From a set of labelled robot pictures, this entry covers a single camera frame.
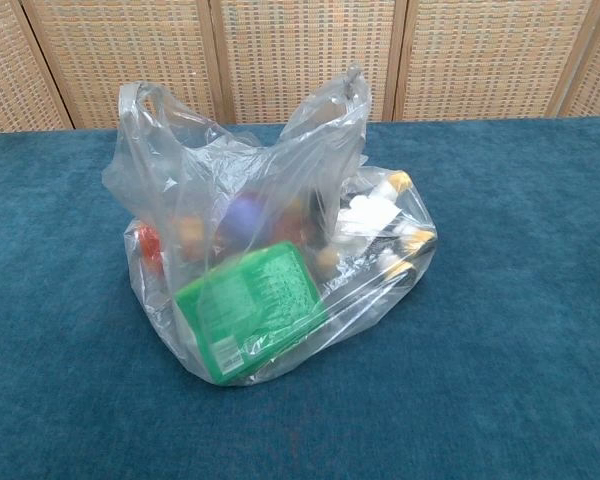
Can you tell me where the red-orange toy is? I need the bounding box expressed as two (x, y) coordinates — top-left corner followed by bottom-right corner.
(135, 223), (165, 274)

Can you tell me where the orange-tan block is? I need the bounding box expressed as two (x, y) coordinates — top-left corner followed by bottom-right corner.
(177, 214), (209, 254)

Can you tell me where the blue carpet table cover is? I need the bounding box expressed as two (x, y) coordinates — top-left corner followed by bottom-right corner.
(0, 117), (600, 480)

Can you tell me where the green printed box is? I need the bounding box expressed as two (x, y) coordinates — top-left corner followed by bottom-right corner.
(173, 239), (326, 386)

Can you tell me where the clear plastic shopping bag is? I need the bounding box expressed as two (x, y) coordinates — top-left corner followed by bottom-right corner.
(101, 62), (439, 389)

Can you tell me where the dark red toy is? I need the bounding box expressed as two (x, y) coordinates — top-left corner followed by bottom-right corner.
(274, 197), (311, 241)

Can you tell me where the purple ball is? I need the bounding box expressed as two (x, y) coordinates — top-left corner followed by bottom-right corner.
(219, 192), (271, 241)

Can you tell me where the tan ball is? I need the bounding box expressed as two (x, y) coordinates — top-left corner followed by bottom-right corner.
(314, 247), (341, 274)

